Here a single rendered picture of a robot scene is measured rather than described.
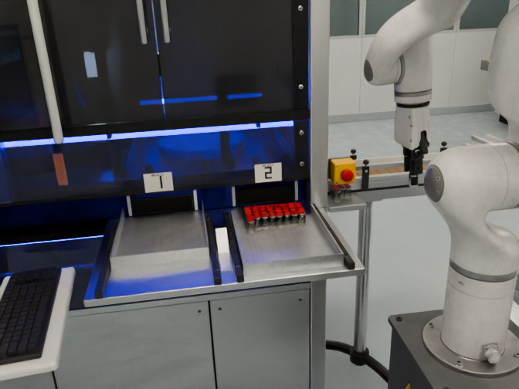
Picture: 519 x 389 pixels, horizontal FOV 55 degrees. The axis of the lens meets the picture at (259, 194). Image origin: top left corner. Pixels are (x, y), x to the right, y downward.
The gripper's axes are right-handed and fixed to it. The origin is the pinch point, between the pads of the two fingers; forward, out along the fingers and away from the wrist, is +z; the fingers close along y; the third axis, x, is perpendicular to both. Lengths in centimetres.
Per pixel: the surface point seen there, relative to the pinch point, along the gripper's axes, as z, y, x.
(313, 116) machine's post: -6.7, -38.0, -13.3
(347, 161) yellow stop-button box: 10.0, -38.5, -3.2
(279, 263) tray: 20.5, -1.9, -35.4
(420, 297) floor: 117, -104, 57
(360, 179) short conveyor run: 21, -48, 5
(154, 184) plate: 7, -40, -64
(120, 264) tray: 18, -15, -76
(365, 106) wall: 103, -491, 186
